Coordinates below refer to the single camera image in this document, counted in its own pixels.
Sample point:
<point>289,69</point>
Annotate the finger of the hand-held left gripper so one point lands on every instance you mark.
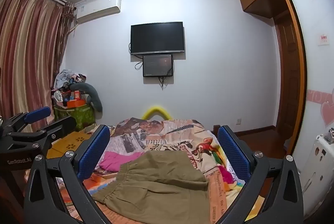
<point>39,112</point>
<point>61,126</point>

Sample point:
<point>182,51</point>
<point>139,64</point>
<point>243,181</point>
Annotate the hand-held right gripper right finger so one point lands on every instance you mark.
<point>233,153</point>

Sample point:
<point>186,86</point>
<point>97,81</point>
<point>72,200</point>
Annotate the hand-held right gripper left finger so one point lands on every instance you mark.
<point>94,150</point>

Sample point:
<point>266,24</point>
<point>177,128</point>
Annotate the olive green pants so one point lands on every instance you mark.
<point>161,182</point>

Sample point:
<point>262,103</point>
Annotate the yellow cardboard box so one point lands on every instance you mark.
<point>71,141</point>

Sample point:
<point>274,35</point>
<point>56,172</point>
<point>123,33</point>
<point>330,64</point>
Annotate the pink cloth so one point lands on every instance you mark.
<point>117,160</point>

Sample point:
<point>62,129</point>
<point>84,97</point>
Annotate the orange box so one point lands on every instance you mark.
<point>76,103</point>

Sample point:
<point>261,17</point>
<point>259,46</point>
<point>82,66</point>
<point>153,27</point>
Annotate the pile of clothes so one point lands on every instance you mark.
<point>67,79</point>

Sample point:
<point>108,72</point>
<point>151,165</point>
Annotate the grey plush toy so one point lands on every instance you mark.
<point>92,94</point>

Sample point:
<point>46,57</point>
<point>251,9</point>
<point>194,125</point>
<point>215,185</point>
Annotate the striped red curtain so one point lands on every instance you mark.
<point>28,56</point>

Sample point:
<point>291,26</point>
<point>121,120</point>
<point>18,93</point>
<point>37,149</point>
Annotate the printed blanket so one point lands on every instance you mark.
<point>169,135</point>

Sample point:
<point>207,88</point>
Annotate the yellow foam arch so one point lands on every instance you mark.
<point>156,110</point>

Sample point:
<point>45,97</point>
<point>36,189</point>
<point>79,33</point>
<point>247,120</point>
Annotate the white appliance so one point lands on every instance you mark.
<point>317,166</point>

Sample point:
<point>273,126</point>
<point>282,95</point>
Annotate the wooden door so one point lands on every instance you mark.
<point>289,77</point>

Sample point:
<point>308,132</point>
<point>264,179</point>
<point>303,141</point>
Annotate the white air conditioner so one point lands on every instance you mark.
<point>97,9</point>

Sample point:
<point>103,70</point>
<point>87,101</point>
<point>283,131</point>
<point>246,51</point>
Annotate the white wardrobe door with hearts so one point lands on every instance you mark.
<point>317,70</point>

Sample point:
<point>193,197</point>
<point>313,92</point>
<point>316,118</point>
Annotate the white wall socket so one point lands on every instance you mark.
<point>238,121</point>

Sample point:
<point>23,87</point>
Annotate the small black wall monitor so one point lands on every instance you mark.
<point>158,65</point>

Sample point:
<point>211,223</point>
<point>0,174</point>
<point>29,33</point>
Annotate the black wall television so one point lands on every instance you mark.
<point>158,37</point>

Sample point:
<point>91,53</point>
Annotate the red and white wall sticker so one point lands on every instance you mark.
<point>323,39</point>

